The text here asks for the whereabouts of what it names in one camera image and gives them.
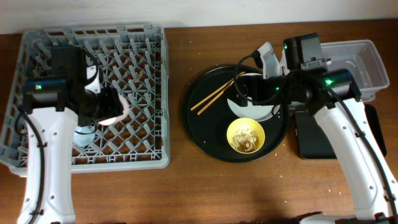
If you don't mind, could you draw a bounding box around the wooden chopstick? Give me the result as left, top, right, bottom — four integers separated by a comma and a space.
192, 80, 233, 116
190, 78, 234, 115

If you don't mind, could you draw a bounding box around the grey round plate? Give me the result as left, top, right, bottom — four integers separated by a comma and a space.
226, 72, 281, 123

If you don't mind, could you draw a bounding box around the light blue plastic cup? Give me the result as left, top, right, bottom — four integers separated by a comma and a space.
73, 126, 96, 147

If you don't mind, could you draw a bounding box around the yellow bowl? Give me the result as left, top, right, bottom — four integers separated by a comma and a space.
226, 118, 266, 154

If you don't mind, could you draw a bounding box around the pink plastic cup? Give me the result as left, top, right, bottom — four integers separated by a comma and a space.
98, 93, 129, 126

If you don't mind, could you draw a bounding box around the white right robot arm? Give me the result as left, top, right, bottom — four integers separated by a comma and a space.
234, 38, 397, 223

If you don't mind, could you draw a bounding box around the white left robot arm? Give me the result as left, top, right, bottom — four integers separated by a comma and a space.
17, 65, 128, 223

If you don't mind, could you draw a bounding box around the grey dishwasher rack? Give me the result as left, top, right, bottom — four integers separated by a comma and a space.
1, 24, 170, 176

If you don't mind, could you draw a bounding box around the black rectangular bin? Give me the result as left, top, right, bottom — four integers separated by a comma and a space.
294, 104, 387, 159

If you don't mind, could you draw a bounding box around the clear plastic bin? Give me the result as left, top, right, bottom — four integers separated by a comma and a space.
321, 40, 390, 102

